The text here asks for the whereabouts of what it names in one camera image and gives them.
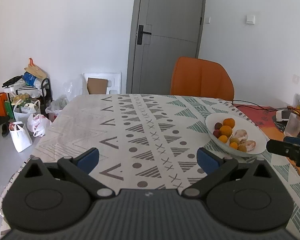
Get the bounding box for blue plastic bag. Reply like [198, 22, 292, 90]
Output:
[22, 72, 42, 87]

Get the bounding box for clear plastic cup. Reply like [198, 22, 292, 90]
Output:
[284, 112, 300, 138]

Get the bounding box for cardboard box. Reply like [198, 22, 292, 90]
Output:
[87, 77, 108, 95]

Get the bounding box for tan paper bag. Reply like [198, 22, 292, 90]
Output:
[24, 58, 47, 79]

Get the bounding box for patterned tablecloth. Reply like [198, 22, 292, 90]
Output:
[0, 94, 300, 240]

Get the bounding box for green box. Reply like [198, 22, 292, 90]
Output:
[4, 100, 15, 119]

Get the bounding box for red-printed white plastic bag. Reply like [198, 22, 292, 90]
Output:
[27, 113, 52, 138]

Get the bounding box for white plate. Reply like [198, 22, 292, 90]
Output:
[205, 112, 268, 158]

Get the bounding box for peeled pomelo piece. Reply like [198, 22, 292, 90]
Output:
[231, 129, 248, 141]
[242, 140, 257, 153]

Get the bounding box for clear plastic bag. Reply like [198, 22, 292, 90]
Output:
[45, 97, 69, 121]

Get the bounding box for red printed cloth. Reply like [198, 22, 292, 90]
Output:
[234, 103, 300, 142]

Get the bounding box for black shoes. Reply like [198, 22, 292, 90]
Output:
[0, 116, 11, 137]

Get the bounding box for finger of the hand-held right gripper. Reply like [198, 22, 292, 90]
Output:
[266, 139, 290, 156]
[283, 136, 300, 146]

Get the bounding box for black door handle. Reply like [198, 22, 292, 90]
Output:
[137, 25, 152, 45]

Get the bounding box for white shopping bag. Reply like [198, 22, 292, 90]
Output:
[13, 99, 42, 128]

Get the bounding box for black cable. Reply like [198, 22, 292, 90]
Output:
[232, 100, 292, 112]

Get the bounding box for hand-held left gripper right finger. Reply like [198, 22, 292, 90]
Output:
[181, 147, 276, 198]

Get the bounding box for black umbrella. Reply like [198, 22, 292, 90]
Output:
[2, 75, 24, 88]

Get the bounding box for white black-edged box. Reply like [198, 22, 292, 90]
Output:
[15, 85, 41, 98]

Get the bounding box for white power adapter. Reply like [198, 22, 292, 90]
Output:
[276, 109, 292, 124]

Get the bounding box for white paper bag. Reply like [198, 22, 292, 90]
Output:
[9, 121, 33, 153]

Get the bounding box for black metal rack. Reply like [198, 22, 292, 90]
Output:
[39, 78, 53, 117]

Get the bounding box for grey door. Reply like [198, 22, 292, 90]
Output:
[126, 0, 207, 94]

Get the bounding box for white foam board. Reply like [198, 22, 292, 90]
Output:
[83, 72, 122, 95]

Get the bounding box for orange chair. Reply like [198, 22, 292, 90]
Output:
[170, 57, 235, 101]

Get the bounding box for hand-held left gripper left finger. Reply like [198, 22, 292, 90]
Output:
[21, 147, 115, 198]

